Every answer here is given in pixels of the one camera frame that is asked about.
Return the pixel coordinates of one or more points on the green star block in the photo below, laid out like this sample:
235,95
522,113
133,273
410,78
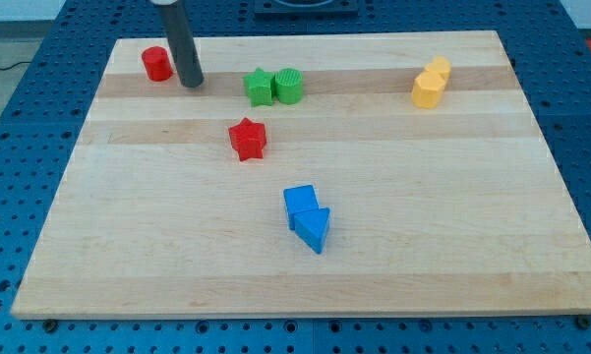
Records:
259,87

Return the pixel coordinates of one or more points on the blue cube block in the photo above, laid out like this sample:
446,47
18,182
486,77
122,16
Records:
299,199

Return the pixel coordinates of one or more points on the yellow heart block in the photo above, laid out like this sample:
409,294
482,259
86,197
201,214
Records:
439,65

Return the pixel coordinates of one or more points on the wooden board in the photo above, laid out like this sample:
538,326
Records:
452,211

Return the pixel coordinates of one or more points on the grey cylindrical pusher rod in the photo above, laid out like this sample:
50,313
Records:
176,24

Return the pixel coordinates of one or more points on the yellow hexagon block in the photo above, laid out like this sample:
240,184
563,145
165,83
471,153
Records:
427,91

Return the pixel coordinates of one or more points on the blue triangle block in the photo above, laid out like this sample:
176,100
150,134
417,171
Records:
312,227

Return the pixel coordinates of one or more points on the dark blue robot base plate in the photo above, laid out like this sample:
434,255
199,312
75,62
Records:
269,9

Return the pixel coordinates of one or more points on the green cylinder block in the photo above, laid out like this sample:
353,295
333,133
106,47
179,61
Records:
289,86

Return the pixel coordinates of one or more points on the red star block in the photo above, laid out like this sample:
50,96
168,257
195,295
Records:
248,139

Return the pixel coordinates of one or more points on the red cylinder block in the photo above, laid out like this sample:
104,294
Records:
157,64

